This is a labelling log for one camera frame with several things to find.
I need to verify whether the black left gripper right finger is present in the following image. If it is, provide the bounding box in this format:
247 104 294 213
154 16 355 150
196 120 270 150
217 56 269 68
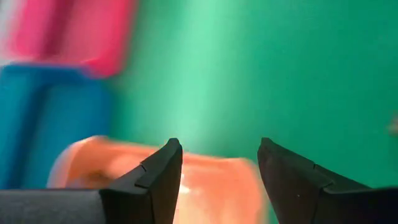
257 137 398 224

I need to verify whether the orange plastic bin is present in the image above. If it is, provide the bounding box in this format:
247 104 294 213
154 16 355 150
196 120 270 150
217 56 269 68
46 135 271 224

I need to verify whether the blue plastic bin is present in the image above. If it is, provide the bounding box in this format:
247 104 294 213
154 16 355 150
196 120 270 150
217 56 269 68
0 63 114 190

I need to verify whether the green table mat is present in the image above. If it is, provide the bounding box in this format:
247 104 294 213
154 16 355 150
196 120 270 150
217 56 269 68
108 0 398 224

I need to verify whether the pink plastic bin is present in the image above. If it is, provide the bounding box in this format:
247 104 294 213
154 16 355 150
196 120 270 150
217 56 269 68
2 0 139 78

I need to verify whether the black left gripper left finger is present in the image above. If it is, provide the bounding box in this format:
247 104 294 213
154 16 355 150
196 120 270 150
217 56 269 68
99 138 183 224

